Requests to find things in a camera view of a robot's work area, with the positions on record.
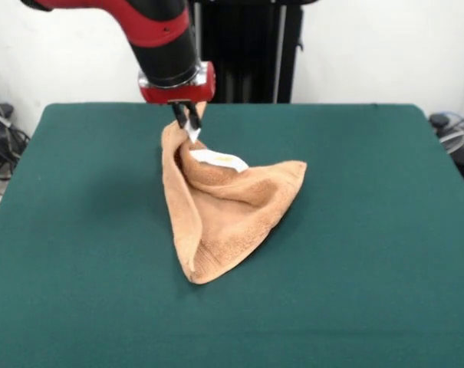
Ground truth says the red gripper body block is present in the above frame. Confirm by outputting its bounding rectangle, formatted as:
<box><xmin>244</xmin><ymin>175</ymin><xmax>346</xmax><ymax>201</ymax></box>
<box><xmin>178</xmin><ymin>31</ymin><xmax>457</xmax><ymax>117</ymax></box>
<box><xmin>138</xmin><ymin>61</ymin><xmax>217</xmax><ymax>105</ymax></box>

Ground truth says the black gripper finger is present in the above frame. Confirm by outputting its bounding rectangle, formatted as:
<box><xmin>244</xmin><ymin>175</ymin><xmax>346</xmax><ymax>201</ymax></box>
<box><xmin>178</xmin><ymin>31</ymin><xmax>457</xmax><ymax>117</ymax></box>
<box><xmin>186</xmin><ymin>100</ymin><xmax>203</xmax><ymax>130</ymax></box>
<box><xmin>169</xmin><ymin>101</ymin><xmax>189</xmax><ymax>130</ymax></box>

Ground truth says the tan terry towel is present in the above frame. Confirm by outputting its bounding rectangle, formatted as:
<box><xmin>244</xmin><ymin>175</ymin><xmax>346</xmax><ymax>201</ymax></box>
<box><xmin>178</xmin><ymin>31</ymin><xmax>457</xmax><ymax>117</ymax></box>
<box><xmin>161</xmin><ymin>100</ymin><xmax>308</xmax><ymax>285</ymax></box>

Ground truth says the dark green table cloth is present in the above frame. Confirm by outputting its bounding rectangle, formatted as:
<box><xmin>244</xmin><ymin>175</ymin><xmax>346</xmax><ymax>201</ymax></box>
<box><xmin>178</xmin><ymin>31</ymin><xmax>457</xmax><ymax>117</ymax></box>
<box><xmin>0</xmin><ymin>102</ymin><xmax>464</xmax><ymax>368</ymax></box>

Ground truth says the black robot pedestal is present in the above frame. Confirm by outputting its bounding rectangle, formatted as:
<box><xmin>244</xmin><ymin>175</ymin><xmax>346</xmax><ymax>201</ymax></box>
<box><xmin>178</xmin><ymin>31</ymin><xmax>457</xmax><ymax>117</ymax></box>
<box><xmin>189</xmin><ymin>0</ymin><xmax>304</xmax><ymax>104</ymax></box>

